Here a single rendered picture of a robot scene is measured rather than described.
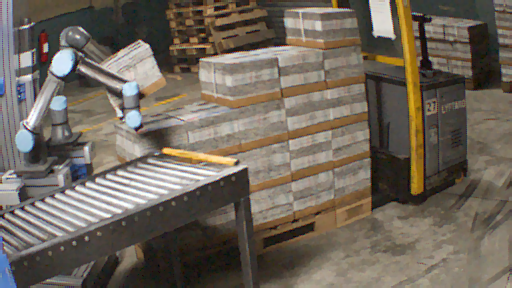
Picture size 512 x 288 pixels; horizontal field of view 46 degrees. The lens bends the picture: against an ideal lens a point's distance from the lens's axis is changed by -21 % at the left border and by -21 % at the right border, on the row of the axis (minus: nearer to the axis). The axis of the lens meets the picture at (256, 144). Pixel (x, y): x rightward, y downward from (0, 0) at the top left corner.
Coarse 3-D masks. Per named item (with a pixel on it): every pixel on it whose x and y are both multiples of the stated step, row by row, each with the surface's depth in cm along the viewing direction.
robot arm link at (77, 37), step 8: (72, 32) 359; (80, 32) 359; (72, 40) 359; (80, 40) 359; (88, 40) 361; (80, 48) 363; (88, 48) 364; (96, 48) 367; (96, 56) 369; (104, 56) 371
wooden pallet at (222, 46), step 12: (252, 12) 1035; (264, 12) 1057; (216, 24) 971; (228, 24) 1008; (240, 24) 1024; (264, 24) 1066; (216, 36) 981; (240, 36) 1004; (252, 36) 1023; (264, 36) 1043; (216, 48) 980; (228, 48) 979; (252, 48) 1036; (264, 48) 1057
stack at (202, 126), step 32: (320, 96) 406; (128, 128) 366; (160, 128) 358; (192, 128) 368; (224, 128) 378; (256, 128) 388; (288, 128) 399; (128, 160) 371; (256, 160) 391; (288, 160) 401; (320, 160) 413; (256, 192) 395; (288, 192) 406; (320, 192) 417; (192, 224) 378; (224, 224) 387; (256, 224) 399; (288, 224) 410; (320, 224) 422; (192, 256) 380
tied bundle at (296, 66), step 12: (276, 48) 422; (288, 48) 418; (300, 48) 417; (288, 60) 391; (300, 60) 395; (312, 60) 399; (288, 72) 393; (300, 72) 397; (312, 72) 400; (324, 72) 404; (288, 84) 394; (300, 84) 397
